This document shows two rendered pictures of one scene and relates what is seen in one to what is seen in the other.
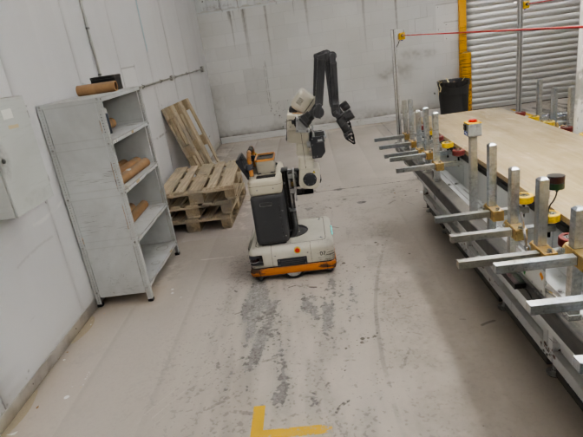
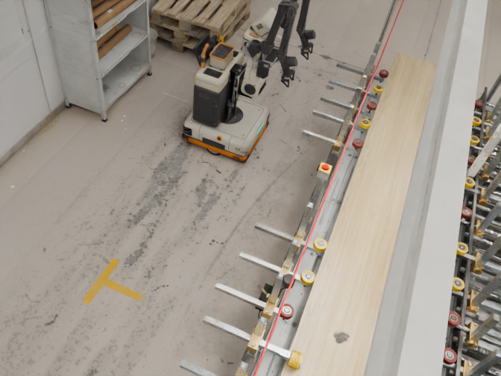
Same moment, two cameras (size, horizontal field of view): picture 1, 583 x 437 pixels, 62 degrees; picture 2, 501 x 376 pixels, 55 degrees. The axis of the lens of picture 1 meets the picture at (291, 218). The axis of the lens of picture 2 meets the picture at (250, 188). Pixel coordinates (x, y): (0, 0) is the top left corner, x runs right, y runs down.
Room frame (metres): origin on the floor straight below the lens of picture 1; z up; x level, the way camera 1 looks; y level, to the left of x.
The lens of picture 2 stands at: (0.36, -0.93, 3.21)
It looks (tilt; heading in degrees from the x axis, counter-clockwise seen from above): 48 degrees down; 10
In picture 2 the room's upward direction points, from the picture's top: 10 degrees clockwise
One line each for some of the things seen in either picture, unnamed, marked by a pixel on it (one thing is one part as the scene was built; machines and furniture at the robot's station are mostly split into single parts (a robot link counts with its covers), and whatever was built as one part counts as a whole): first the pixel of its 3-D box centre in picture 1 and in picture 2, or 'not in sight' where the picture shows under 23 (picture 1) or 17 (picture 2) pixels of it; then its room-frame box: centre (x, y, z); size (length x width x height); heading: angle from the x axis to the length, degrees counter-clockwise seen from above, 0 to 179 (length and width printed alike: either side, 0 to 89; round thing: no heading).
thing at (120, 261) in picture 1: (120, 192); (102, 22); (3.83, 1.34, 0.78); 0.90 x 0.45 x 1.55; 176
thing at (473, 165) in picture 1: (473, 177); (314, 198); (2.43, -0.98, 0.93); 0.05 x 0.05 x 0.45; 86
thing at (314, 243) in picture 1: (292, 244); (227, 123); (3.70, 0.02, 0.16); 0.67 x 0.64 x 0.25; 86
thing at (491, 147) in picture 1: (491, 192); (302, 228); (2.17, -0.96, 0.92); 0.04 x 0.04 x 0.48; 86
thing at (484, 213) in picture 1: (481, 214); (288, 238); (2.13, -0.89, 0.83); 0.43 x 0.03 x 0.04; 86
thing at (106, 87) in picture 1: (96, 88); not in sight; (3.94, 1.34, 1.59); 0.30 x 0.08 x 0.08; 86
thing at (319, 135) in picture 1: (315, 140); (268, 58); (3.68, -0.27, 0.99); 0.28 x 0.16 x 0.22; 176
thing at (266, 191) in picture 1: (273, 197); (221, 84); (3.71, 0.11, 0.59); 0.55 x 0.34 x 0.83; 176
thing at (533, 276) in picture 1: (528, 269); not in sight; (1.70, -0.90, 0.75); 0.26 x 0.01 x 0.10; 176
